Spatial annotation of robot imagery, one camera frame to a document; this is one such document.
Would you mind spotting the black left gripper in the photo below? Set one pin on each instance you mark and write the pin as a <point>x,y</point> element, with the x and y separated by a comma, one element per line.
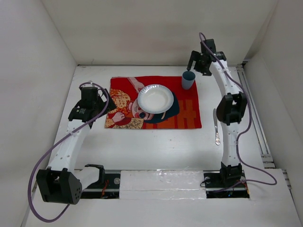
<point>99,99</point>

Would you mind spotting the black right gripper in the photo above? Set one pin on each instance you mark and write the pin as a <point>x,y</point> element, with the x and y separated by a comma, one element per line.
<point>196,56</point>

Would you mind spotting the red patterned cloth placemat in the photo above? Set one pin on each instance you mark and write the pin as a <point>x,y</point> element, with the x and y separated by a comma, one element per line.
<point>184,113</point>

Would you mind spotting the blue plastic cup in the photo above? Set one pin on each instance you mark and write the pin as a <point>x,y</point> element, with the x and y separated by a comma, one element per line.
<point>188,78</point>

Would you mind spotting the white blue-rimmed plate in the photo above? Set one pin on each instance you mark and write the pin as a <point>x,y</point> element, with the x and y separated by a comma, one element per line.
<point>155,99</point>

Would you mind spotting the silver table knife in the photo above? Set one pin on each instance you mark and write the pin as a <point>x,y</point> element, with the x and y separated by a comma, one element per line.
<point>217,137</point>

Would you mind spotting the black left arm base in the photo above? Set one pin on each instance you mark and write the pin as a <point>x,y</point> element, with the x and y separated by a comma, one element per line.
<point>108,190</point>

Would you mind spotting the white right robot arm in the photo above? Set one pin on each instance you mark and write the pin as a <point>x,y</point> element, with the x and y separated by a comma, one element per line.
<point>232,106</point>

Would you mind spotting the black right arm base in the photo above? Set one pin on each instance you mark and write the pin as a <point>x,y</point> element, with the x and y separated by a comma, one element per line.
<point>226,183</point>

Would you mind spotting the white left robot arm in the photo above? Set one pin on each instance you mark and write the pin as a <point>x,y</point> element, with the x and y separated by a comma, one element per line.
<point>58,183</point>

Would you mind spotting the aluminium rail on table edge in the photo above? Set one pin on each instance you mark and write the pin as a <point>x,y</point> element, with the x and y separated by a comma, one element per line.
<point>264,148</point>

